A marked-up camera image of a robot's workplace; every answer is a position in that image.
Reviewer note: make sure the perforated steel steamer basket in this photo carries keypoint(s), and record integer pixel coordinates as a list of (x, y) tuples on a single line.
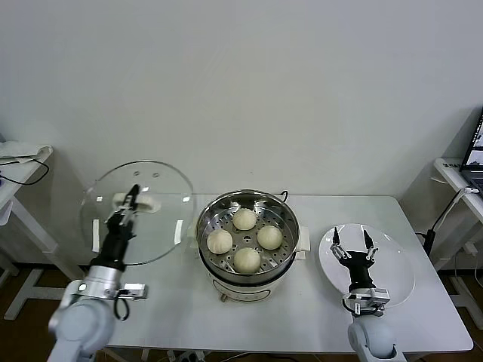
[(287, 226)]

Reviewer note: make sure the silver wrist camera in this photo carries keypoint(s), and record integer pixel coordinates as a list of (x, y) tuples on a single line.
[(368, 298), (134, 291)]

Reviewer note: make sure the white crumpled cloth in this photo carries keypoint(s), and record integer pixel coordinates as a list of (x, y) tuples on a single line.
[(19, 149)]

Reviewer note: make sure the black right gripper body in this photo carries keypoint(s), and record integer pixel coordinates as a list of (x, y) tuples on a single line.
[(358, 271)]

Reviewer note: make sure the white oval plate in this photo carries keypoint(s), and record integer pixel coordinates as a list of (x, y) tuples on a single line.
[(396, 264)]

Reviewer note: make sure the white side desk with cloth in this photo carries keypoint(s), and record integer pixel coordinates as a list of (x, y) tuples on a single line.
[(34, 234)]

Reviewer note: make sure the round glass pot lid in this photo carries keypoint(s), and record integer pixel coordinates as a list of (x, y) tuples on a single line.
[(162, 234)]

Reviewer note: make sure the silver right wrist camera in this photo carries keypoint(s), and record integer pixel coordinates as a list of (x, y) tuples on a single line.
[(368, 298)]

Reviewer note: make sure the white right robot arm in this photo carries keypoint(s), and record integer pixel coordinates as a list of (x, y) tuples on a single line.
[(373, 339)]

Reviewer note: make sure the dark open laptop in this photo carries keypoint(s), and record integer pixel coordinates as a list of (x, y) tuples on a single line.
[(473, 151)]

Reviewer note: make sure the white steamed baozi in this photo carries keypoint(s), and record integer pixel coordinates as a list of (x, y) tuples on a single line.
[(246, 260), (244, 219), (269, 237), (219, 241)]

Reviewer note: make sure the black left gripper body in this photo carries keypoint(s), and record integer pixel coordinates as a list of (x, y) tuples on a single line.
[(115, 245)]

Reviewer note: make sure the white electric cooking pot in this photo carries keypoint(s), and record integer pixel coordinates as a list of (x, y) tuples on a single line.
[(245, 292)]

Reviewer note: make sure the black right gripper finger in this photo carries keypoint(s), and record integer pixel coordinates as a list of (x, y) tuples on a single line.
[(335, 237), (368, 239)]

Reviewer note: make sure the white side desk with laptop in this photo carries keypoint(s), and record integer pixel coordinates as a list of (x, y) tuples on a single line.
[(447, 173)]

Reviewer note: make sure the black upright floor device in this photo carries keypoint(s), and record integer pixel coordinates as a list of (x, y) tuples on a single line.
[(428, 241)]

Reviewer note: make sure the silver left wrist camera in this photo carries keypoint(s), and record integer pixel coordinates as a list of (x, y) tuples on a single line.
[(134, 291)]

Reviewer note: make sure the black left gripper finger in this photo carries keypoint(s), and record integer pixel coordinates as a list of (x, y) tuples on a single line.
[(122, 211), (134, 198)]

